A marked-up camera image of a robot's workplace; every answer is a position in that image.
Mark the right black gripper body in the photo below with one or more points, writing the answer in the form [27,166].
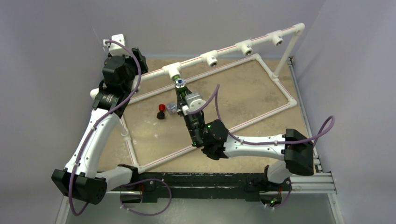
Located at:
[194,125]

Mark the green water faucet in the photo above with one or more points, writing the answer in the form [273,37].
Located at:
[179,83]

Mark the white pvc pipe frame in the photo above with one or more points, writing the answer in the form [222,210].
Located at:
[256,98]

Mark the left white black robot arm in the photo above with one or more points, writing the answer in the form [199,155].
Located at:
[80,178]

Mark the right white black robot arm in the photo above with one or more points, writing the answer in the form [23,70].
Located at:
[292,150]

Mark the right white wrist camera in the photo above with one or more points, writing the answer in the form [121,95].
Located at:
[194,101]

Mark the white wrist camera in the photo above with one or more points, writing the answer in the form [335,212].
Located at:
[115,49]
[194,101]

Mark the black faucet with red handle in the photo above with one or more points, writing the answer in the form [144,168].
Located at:
[161,112]

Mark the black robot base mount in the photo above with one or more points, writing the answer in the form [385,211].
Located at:
[265,197]

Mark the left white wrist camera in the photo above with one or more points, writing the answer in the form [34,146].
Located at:
[115,49]

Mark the aluminium table frame rail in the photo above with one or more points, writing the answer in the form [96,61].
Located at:
[321,182]

